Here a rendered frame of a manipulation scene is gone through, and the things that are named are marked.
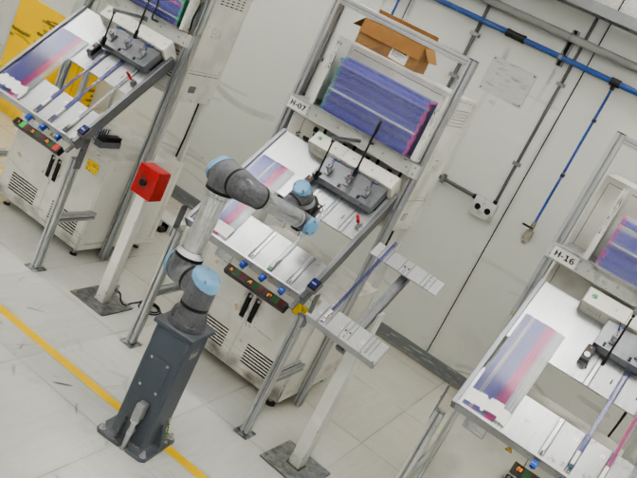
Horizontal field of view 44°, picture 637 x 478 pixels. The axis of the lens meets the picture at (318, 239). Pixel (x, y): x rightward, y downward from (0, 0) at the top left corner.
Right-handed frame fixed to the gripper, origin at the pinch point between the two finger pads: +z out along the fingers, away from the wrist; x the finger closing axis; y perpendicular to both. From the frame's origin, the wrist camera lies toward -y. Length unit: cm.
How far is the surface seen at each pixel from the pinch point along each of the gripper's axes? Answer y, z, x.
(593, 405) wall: 56, 173, -143
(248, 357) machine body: -57, 51, 3
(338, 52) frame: 76, -18, 38
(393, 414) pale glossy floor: -27, 125, -58
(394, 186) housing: 39.1, 1.9, -19.0
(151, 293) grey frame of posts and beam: -64, 19, 50
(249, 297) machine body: -36, 36, 17
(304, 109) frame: 48, -2, 41
